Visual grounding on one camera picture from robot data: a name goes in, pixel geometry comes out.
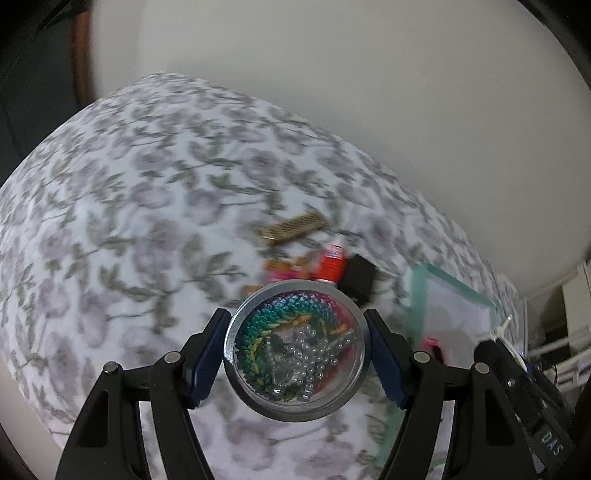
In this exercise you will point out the round metal bead tin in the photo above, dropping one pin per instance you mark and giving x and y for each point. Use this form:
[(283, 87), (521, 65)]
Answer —
[(295, 350)]

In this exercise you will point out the pink smart band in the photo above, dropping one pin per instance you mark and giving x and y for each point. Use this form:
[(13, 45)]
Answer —
[(433, 346)]

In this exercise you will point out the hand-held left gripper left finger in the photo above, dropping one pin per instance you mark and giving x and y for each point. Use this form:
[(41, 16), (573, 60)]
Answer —
[(207, 355)]

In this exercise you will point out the floral bedsheet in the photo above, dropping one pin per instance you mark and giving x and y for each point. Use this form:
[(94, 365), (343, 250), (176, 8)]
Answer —
[(138, 207)]

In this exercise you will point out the teal cardboard box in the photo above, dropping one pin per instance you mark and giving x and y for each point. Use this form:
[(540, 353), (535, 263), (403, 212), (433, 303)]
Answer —
[(455, 318)]

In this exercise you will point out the red glue tube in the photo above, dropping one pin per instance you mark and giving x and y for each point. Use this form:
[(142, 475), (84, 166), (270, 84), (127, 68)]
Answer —
[(332, 265)]

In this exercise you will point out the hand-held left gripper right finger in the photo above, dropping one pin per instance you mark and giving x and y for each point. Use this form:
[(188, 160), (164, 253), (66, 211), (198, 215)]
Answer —
[(388, 355)]

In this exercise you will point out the pink toy figure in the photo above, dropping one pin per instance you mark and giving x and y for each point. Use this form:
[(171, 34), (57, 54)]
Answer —
[(286, 270)]

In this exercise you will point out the white shelf unit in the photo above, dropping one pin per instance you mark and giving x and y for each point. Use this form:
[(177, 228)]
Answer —
[(568, 314)]

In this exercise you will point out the dark furniture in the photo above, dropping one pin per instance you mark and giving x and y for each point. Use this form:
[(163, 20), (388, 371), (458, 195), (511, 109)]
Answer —
[(41, 69)]

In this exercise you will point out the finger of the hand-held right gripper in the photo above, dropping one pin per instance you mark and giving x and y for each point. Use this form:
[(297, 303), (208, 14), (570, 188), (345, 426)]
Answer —
[(498, 362)]

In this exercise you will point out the black charger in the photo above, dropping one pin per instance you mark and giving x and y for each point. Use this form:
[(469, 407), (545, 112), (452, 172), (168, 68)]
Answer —
[(360, 279)]

